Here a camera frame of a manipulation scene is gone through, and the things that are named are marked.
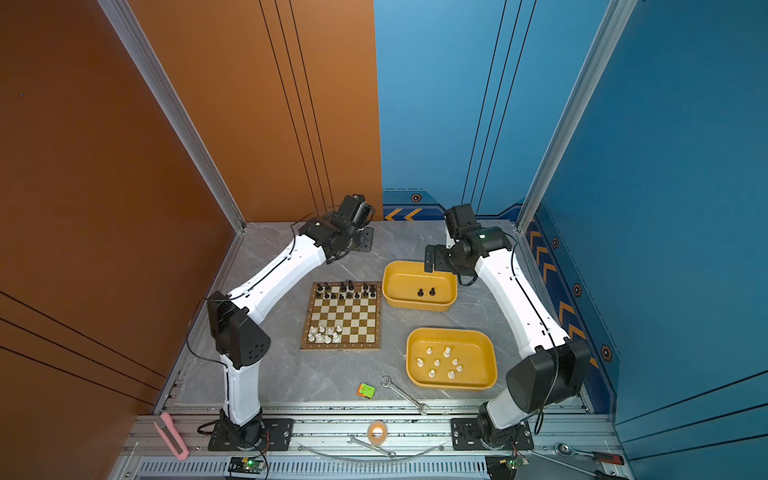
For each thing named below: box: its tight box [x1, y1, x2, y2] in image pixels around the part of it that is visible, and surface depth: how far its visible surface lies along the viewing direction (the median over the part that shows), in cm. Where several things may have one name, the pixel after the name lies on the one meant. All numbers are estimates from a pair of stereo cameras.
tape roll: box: [367, 421, 388, 447], surface depth 75 cm
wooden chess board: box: [300, 280, 382, 351], surface depth 94 cm
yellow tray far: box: [382, 261, 458, 312], surface depth 101 cm
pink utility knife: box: [153, 412, 190, 461], surface depth 74 cm
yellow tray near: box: [406, 327, 498, 391], surface depth 86 cm
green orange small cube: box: [356, 382, 376, 399], surface depth 80 cm
